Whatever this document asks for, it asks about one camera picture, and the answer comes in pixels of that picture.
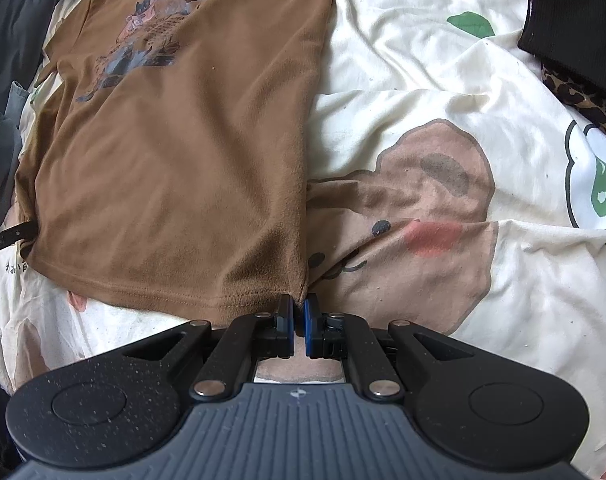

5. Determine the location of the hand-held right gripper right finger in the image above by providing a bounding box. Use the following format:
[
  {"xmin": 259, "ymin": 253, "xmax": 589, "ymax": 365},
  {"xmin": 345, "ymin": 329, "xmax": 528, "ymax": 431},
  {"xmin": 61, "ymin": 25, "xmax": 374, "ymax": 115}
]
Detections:
[{"xmin": 303, "ymin": 297, "xmax": 476, "ymax": 402}]

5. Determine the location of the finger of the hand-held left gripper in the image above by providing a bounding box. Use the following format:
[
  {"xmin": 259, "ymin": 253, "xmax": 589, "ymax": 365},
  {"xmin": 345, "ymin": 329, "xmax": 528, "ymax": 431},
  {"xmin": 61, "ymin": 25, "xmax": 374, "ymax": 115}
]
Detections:
[{"xmin": 0, "ymin": 224, "xmax": 36, "ymax": 256}]

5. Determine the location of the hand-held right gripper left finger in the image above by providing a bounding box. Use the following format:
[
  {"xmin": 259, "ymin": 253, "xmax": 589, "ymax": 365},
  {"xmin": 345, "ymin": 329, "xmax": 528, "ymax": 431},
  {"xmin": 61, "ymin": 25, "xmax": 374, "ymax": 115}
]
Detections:
[{"xmin": 123, "ymin": 294, "xmax": 296, "ymax": 402}]

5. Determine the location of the brown printed t-shirt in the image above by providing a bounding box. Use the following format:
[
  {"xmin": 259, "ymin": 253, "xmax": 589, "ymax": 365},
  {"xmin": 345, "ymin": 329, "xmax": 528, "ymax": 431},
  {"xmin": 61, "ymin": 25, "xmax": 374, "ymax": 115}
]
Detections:
[{"xmin": 15, "ymin": 0, "xmax": 464, "ymax": 318}]

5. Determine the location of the bear-printed cream bedsheet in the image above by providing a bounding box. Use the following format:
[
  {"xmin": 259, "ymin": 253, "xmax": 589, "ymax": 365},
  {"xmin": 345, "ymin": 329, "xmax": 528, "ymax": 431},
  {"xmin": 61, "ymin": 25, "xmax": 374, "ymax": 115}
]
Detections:
[{"xmin": 0, "ymin": 0, "xmax": 606, "ymax": 480}]

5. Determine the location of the leopard print cloth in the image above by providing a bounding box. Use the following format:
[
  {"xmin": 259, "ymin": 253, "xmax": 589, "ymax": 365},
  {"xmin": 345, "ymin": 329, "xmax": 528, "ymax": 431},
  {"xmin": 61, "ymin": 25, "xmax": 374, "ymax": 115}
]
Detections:
[{"xmin": 540, "ymin": 55, "xmax": 606, "ymax": 143}]

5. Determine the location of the black folded garment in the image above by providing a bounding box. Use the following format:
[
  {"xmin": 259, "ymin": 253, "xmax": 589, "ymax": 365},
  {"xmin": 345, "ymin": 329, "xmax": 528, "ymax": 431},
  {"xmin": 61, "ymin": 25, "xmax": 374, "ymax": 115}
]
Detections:
[{"xmin": 518, "ymin": 0, "xmax": 606, "ymax": 116}]

